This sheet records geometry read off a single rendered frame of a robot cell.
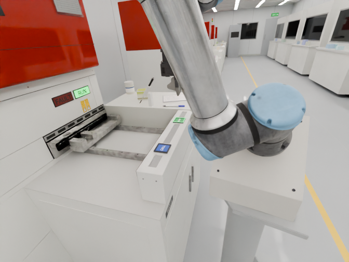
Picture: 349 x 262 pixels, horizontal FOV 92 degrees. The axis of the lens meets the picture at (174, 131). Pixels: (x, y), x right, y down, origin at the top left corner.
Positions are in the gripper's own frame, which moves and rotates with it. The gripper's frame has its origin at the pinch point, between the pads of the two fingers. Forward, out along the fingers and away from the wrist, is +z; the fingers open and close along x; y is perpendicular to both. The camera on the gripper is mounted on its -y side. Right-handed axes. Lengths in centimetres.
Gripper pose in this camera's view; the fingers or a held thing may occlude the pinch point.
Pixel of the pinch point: (179, 93)
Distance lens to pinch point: 82.9
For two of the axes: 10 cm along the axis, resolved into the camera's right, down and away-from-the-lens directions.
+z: 0.6, 8.8, 4.8
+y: -9.6, -0.8, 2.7
